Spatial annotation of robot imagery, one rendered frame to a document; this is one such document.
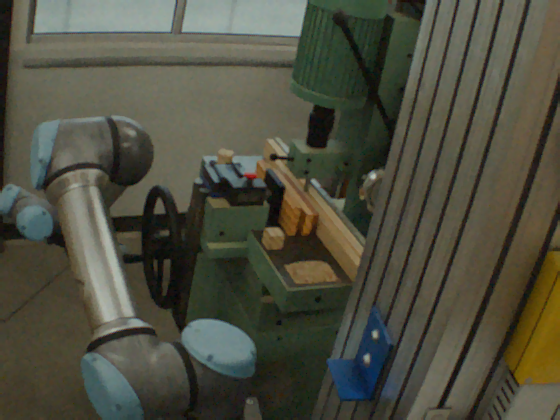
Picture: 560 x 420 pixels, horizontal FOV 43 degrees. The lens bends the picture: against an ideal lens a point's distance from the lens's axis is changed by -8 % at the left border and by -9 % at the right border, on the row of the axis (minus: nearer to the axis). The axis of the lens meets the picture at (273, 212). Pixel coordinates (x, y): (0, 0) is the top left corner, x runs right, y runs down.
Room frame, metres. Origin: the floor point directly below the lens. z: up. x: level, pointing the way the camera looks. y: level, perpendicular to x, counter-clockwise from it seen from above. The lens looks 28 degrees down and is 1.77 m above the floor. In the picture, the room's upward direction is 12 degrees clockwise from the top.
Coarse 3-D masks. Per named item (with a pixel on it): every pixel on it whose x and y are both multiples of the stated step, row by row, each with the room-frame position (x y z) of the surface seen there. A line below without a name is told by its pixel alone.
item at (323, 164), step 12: (300, 144) 1.64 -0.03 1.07; (336, 144) 1.69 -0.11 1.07; (300, 156) 1.61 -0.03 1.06; (312, 156) 1.61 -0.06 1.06; (324, 156) 1.63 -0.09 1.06; (336, 156) 1.64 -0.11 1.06; (348, 156) 1.66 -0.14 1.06; (300, 168) 1.60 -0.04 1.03; (312, 168) 1.62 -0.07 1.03; (324, 168) 1.63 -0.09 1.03; (336, 168) 1.65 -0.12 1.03
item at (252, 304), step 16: (224, 272) 1.59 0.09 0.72; (240, 272) 1.51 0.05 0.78; (240, 288) 1.49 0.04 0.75; (240, 304) 1.48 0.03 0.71; (256, 304) 1.41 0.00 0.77; (272, 304) 1.40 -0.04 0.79; (256, 320) 1.39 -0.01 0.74; (272, 320) 1.40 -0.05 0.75; (288, 320) 1.42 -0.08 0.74; (304, 320) 1.44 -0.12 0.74; (320, 320) 1.46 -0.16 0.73; (336, 320) 1.48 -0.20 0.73
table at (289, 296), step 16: (208, 160) 1.81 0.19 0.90; (240, 160) 1.85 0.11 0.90; (256, 160) 1.87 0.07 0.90; (272, 224) 1.55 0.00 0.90; (256, 240) 1.47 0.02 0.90; (288, 240) 1.50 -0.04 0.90; (304, 240) 1.51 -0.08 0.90; (320, 240) 1.53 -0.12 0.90; (208, 256) 1.45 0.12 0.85; (224, 256) 1.46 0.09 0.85; (240, 256) 1.48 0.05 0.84; (256, 256) 1.45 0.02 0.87; (272, 256) 1.42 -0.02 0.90; (288, 256) 1.43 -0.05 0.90; (304, 256) 1.44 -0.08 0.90; (320, 256) 1.46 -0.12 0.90; (272, 272) 1.37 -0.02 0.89; (288, 272) 1.37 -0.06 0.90; (336, 272) 1.41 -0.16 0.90; (272, 288) 1.36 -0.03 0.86; (288, 288) 1.31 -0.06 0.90; (304, 288) 1.32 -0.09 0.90; (320, 288) 1.34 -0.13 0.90; (336, 288) 1.35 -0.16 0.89; (288, 304) 1.31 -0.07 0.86; (304, 304) 1.32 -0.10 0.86; (320, 304) 1.34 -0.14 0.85; (336, 304) 1.36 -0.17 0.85
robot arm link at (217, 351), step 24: (192, 336) 0.90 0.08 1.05; (216, 336) 0.92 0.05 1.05; (240, 336) 0.94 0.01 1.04; (192, 360) 0.86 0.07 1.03; (216, 360) 0.86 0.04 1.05; (240, 360) 0.88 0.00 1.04; (192, 384) 0.84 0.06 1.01; (216, 384) 0.86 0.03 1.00; (240, 384) 0.88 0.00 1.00; (192, 408) 0.83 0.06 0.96; (216, 408) 0.86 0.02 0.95; (240, 408) 0.89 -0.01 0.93
